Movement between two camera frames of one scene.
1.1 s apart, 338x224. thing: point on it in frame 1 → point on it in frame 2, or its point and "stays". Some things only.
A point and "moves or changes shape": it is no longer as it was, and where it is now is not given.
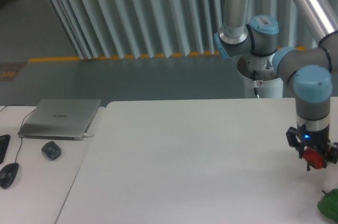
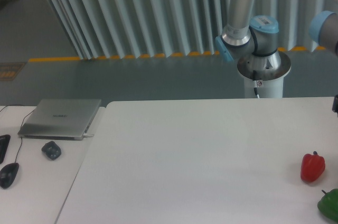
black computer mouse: x=8 y=175 stays
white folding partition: x=110 y=14 stays
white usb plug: x=87 y=136 stays
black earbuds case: x=52 y=150 stays
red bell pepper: x=313 y=158 moves or changes shape
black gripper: x=303 y=138 → x=335 y=106
